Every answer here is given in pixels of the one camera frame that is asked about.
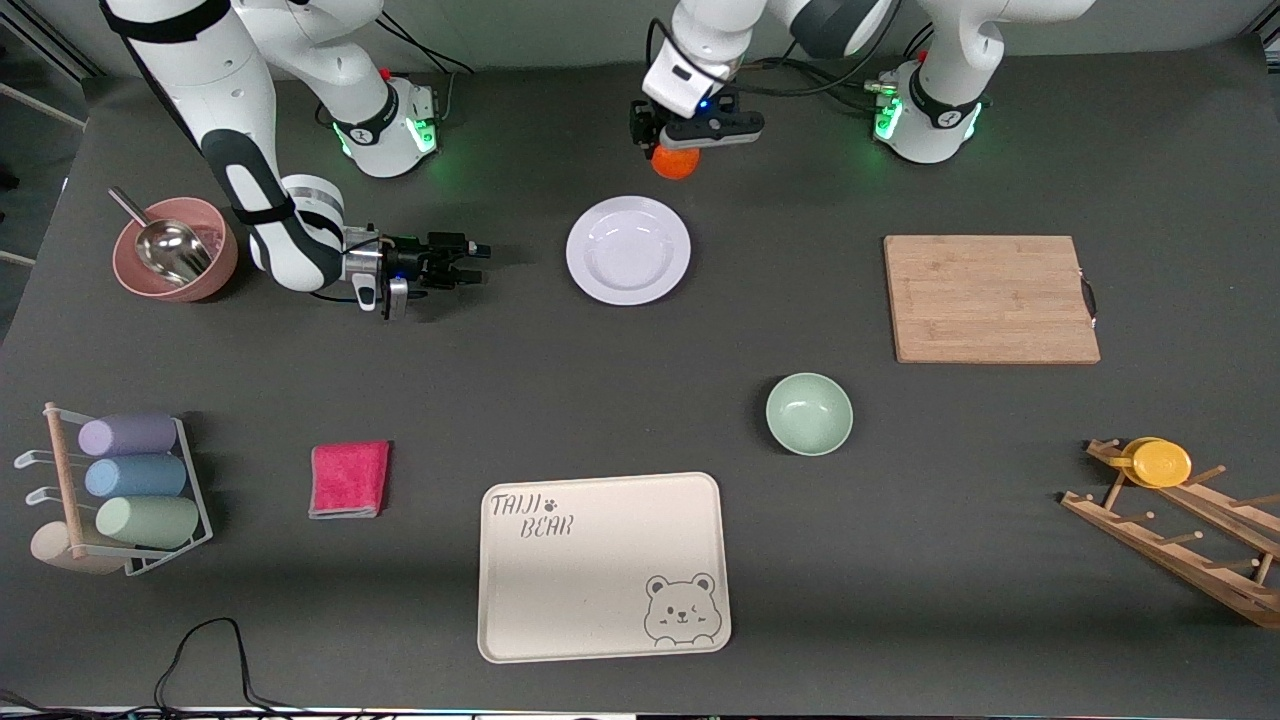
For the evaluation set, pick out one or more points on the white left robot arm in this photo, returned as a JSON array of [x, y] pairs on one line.
[[940, 100]]

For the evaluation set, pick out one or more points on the wooden cutting board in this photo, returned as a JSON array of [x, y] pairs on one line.
[[990, 300]]

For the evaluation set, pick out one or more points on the purple cup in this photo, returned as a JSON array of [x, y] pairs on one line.
[[128, 435]]

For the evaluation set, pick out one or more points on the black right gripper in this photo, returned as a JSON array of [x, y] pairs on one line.
[[412, 258]]

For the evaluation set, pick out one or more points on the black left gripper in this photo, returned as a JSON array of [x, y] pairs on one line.
[[641, 124]]

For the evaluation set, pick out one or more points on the pale green bowl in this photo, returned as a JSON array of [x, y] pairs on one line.
[[809, 414]]

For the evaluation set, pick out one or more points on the green cup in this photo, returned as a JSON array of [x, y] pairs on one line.
[[148, 521]]

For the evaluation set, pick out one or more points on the pink folded cloth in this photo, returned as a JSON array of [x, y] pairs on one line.
[[349, 480]]

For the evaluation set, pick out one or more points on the orange fruit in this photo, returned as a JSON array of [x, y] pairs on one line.
[[677, 163]]

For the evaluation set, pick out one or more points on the pink bowl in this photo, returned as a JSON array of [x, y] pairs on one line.
[[205, 265]]

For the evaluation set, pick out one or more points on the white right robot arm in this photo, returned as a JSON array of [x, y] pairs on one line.
[[235, 130]]

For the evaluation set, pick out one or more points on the metal scoop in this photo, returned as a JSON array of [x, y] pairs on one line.
[[170, 250]]

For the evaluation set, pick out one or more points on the blue cup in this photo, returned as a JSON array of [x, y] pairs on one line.
[[135, 476]]

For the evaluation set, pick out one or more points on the wooden cup drying rack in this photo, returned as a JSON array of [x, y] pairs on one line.
[[1190, 560]]

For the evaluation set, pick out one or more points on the beige cup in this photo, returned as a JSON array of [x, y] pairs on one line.
[[55, 548]]

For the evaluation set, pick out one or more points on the white round plate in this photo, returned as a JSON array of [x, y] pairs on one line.
[[628, 250]]

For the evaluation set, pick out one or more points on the cream bear print tray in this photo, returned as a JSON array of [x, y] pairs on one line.
[[590, 590]]

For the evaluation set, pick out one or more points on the yellow mug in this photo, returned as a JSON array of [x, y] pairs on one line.
[[1160, 464]]

